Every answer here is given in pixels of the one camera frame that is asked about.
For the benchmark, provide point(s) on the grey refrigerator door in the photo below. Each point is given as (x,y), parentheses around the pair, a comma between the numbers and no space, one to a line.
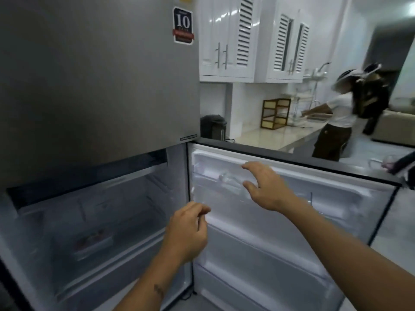
(278,255)

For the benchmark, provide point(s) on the black electric thermo pot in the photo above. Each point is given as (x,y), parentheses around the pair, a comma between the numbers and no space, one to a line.
(212,127)

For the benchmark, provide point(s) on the metal dish rack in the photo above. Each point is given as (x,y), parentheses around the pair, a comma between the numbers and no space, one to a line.
(300,106)

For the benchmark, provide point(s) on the white louvred wall cabinet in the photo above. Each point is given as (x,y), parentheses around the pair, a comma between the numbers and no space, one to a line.
(223,35)
(285,42)

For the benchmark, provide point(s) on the small wooden shelf rack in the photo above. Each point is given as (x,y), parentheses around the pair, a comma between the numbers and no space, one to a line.
(275,114)

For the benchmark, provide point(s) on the person's left forearm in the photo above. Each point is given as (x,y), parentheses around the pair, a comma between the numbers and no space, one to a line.
(152,285)

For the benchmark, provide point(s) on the person's right hand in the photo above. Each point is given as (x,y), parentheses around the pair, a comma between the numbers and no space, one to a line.
(269,189)

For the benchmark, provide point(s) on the person's right forearm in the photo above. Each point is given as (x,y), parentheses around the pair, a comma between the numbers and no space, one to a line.
(343,252)

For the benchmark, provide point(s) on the person's left fingers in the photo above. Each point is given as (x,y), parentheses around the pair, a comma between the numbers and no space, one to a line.
(198,213)

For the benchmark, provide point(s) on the beige sofa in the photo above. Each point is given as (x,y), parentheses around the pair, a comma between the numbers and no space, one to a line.
(394,126)

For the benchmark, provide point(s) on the person's right thumb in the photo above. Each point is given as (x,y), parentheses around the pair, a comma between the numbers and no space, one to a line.
(252,188)

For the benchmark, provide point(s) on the white kitchen counter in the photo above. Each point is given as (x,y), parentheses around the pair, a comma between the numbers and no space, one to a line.
(275,137)

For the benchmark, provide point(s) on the person's left hand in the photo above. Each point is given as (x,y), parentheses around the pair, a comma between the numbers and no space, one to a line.
(184,238)

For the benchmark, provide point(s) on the grey refrigerator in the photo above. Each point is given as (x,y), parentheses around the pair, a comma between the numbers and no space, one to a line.
(97,93)

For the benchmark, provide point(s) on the clear food container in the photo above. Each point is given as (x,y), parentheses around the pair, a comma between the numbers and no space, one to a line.
(92,244)

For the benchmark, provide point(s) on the dark warranty sticker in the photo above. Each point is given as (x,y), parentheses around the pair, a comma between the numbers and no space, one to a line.
(183,25)

